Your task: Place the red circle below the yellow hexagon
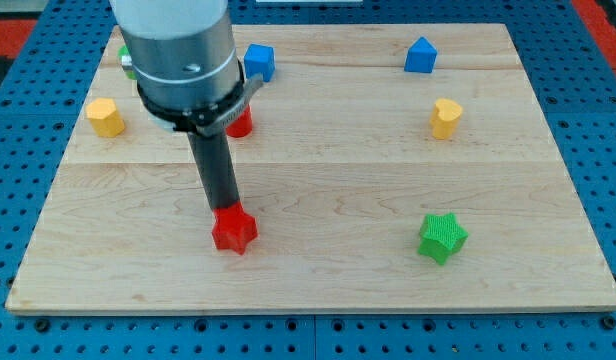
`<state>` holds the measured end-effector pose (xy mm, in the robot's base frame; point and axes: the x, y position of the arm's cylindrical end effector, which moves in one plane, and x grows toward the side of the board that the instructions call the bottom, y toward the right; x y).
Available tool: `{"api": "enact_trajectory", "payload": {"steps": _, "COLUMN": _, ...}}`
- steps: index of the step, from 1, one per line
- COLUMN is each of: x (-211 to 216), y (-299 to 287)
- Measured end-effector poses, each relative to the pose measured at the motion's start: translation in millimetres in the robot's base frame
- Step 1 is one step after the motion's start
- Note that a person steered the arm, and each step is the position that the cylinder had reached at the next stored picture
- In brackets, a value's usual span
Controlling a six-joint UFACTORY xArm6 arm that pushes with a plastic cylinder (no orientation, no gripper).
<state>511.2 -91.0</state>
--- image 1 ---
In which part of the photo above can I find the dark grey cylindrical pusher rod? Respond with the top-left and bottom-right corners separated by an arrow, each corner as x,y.
187,132 -> 240,210

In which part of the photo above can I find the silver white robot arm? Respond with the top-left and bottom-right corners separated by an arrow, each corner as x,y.
110,0 -> 247,210

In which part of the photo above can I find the red circle block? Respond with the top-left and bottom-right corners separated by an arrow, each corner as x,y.
226,106 -> 253,138

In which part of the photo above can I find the yellow hexagon block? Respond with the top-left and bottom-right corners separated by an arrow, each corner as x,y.
86,98 -> 125,138

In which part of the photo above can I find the green circle block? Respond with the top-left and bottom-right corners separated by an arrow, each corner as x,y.
117,45 -> 136,80

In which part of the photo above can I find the red star block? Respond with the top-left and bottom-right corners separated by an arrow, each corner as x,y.
211,201 -> 258,255

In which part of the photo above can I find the blue cube block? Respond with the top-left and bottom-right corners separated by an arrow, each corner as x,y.
243,44 -> 275,82

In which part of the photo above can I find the light wooden board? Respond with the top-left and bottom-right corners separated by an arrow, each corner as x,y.
6,24 -> 616,316

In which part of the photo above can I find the blue pentagon block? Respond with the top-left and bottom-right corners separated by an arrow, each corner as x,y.
404,37 -> 438,73

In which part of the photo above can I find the yellow heart block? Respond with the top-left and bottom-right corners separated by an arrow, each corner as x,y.
429,98 -> 464,140

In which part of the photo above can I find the green star block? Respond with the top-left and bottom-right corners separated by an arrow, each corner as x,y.
418,213 -> 469,265

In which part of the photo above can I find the metal hose clamp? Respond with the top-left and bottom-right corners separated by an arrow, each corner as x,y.
137,63 -> 264,137

